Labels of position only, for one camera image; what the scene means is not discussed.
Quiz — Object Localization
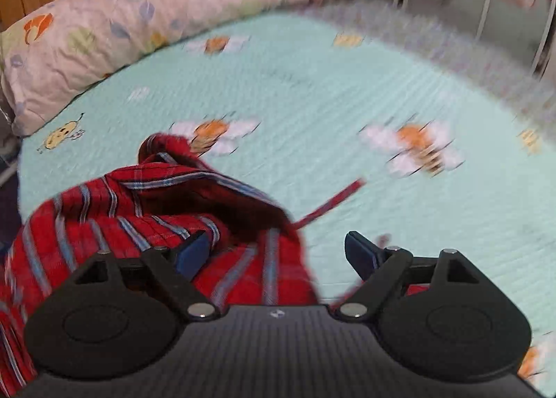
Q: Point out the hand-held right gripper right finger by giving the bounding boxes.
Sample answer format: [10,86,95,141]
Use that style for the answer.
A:
[332,231,481,321]

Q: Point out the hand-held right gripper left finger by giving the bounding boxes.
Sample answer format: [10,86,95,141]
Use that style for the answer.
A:
[72,231,219,321]

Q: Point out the red plaid shirt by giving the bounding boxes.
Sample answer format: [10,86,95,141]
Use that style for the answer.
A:
[0,133,392,398]

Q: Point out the mint quilted blanket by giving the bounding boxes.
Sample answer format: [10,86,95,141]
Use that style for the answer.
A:
[17,11,556,390]

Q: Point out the pale floral pillow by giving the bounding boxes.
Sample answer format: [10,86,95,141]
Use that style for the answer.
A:
[0,0,313,138]

